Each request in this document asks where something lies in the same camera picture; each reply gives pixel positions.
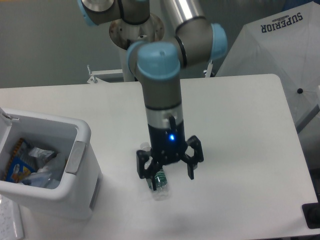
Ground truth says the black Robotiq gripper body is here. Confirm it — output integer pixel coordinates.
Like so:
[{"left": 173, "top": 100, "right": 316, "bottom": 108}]
[{"left": 148, "top": 121, "right": 188, "bottom": 165}]

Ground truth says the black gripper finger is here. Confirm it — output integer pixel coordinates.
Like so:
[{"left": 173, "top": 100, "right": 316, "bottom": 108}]
[
  {"left": 136, "top": 150, "right": 163, "bottom": 191},
  {"left": 181, "top": 135, "right": 204, "bottom": 180}
]

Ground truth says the crushed clear blue bottle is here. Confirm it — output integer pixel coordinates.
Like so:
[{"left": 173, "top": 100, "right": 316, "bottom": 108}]
[{"left": 19, "top": 153, "right": 66, "bottom": 189}]

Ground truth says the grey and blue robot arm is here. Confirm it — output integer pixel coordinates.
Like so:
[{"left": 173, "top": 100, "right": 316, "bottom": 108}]
[{"left": 78, "top": 0, "right": 228, "bottom": 190}]

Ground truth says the white trash can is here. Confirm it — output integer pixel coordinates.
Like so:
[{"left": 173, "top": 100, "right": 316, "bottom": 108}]
[{"left": 0, "top": 108, "right": 102, "bottom": 220}]

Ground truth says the clear bottle with green label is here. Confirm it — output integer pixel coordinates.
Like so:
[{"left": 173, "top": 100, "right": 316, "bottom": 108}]
[{"left": 140, "top": 142, "right": 171, "bottom": 201}]

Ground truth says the silver crumpled wrapper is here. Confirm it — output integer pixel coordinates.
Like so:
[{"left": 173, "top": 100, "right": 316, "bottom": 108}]
[{"left": 28, "top": 147, "right": 57, "bottom": 168}]

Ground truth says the blue snack bag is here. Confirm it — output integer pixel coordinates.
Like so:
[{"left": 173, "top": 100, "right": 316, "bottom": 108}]
[{"left": 1, "top": 138, "right": 37, "bottom": 183}]

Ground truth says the black device at table edge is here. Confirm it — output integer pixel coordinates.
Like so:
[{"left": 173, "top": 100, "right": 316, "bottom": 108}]
[{"left": 302, "top": 202, "right": 320, "bottom": 229}]

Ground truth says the white Superior umbrella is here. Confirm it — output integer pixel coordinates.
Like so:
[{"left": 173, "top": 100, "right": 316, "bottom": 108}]
[{"left": 216, "top": 2, "right": 320, "bottom": 122}]

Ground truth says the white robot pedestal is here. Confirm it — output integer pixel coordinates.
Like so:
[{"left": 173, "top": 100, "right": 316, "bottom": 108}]
[{"left": 86, "top": 12, "right": 166, "bottom": 85}]

